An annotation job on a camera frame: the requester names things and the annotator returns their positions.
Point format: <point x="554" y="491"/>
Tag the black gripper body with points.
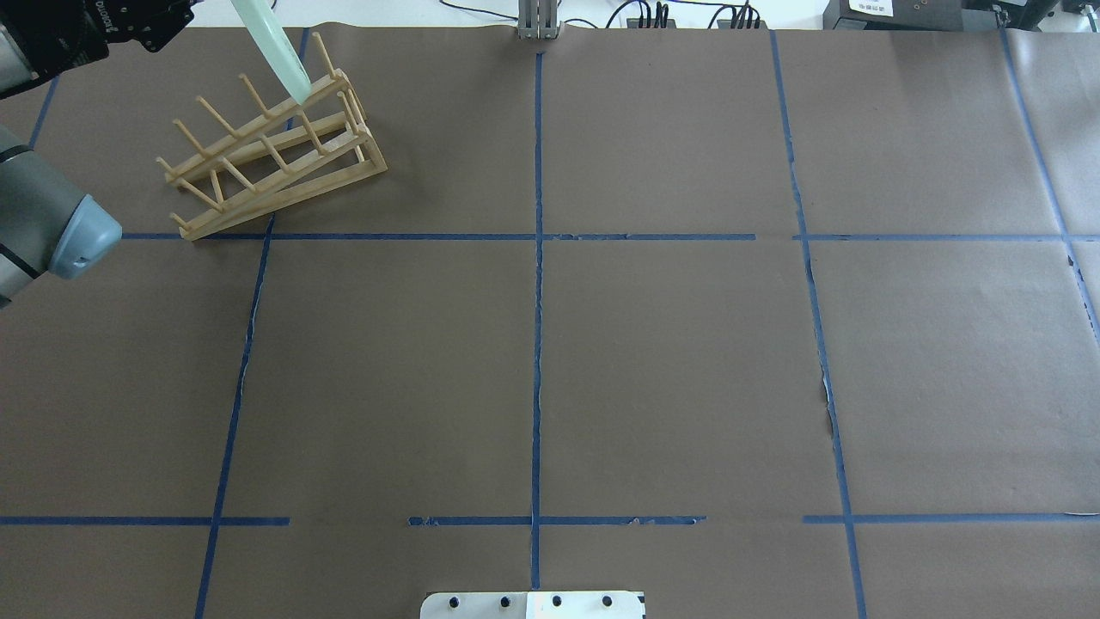
<point x="62" y="33"/>

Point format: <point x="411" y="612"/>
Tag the light green plate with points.
<point x="269" y="36"/>

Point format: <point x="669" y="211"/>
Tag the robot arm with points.
<point x="48" y="225"/>

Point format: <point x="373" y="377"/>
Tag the wooden plate rack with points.
<point x="289" y="153"/>

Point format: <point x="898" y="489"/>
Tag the brown paper table cover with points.
<point x="768" y="324"/>

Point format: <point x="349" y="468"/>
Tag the aluminium frame post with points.
<point x="538" y="19"/>

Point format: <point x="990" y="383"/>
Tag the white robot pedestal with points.
<point x="534" y="604"/>

